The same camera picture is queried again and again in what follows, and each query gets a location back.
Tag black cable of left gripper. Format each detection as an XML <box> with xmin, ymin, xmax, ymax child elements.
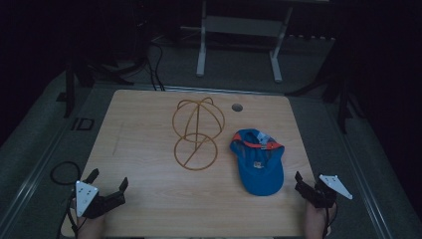
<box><xmin>50</xmin><ymin>160</ymin><xmax>83</xmax><ymax>239</ymax></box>

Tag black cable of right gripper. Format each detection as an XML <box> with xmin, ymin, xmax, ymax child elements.
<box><xmin>323</xmin><ymin>202</ymin><xmax>338</xmax><ymax>237</ymax></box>

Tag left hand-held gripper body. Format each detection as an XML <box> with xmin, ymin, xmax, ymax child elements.
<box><xmin>75</xmin><ymin>180</ymin><xmax>126</xmax><ymax>220</ymax></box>

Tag black floor cables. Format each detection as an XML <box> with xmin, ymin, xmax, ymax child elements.
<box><xmin>145</xmin><ymin>42</ymin><xmax>167</xmax><ymax>92</ymax></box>

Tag blue cap with orange trim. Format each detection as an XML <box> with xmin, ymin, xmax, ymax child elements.
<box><xmin>229</xmin><ymin>127</ymin><xmax>286</xmax><ymax>197</ymax></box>

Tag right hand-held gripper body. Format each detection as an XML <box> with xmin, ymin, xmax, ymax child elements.
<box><xmin>294</xmin><ymin>173</ymin><xmax>353</xmax><ymax>209</ymax></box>

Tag white metal desk frame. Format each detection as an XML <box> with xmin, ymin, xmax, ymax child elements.
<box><xmin>195</xmin><ymin>0</ymin><xmax>295</xmax><ymax>84</ymax></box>

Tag gold wire hat stand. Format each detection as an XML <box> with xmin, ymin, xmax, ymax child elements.
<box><xmin>171</xmin><ymin>97</ymin><xmax>226</xmax><ymax>172</ymax></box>

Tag person's right hand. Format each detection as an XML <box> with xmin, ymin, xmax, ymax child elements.
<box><xmin>304</xmin><ymin>200</ymin><xmax>338</xmax><ymax>239</ymax></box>

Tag person's left hand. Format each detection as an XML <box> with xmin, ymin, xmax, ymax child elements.
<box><xmin>77</xmin><ymin>212</ymin><xmax>106</xmax><ymax>239</ymax></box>

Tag black tripod stand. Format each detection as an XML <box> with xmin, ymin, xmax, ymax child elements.
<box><xmin>285</xmin><ymin>39</ymin><xmax>366</xmax><ymax>135</ymax></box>
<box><xmin>56</xmin><ymin>39</ymin><xmax>148</xmax><ymax>120</ymax></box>

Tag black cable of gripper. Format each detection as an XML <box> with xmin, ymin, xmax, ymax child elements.
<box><xmin>50</xmin><ymin>160</ymin><xmax>83</xmax><ymax>239</ymax></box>
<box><xmin>323</xmin><ymin>202</ymin><xmax>338</xmax><ymax>237</ymax></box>

